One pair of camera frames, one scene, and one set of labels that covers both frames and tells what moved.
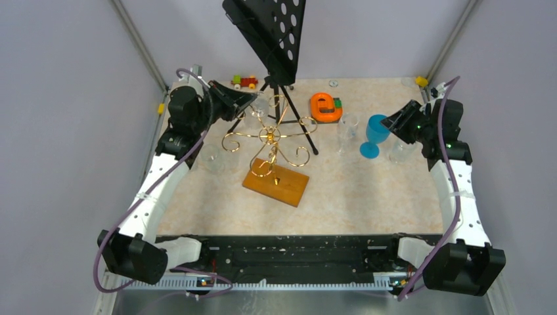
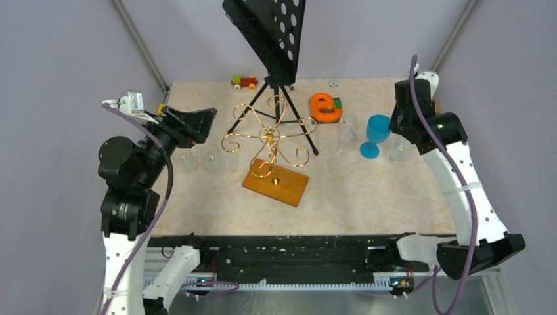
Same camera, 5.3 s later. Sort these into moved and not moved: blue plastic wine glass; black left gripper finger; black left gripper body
Moved: black left gripper finger; black left gripper body
Not moved: blue plastic wine glass
